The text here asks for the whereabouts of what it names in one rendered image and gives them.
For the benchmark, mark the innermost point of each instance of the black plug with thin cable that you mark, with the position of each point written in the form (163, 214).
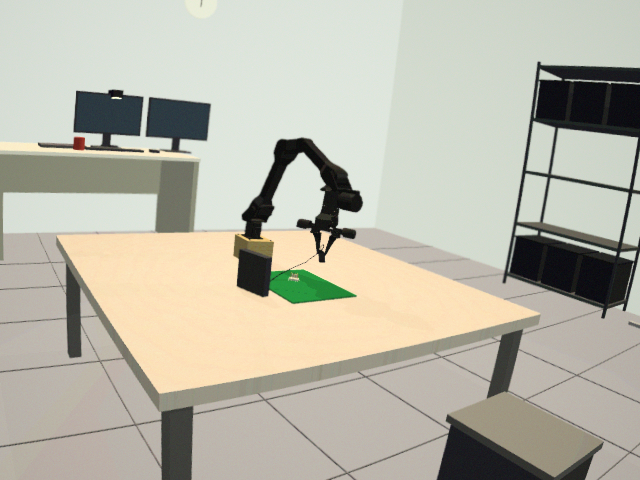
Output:
(321, 259)

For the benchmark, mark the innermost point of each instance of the green circuit board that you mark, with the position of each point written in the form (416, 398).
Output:
(301, 286)

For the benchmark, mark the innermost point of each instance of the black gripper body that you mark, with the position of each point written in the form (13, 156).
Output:
(345, 232)

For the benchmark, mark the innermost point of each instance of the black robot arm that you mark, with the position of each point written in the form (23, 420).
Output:
(338, 190)

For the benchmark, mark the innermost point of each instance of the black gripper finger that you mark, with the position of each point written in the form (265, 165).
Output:
(317, 237)
(330, 242)

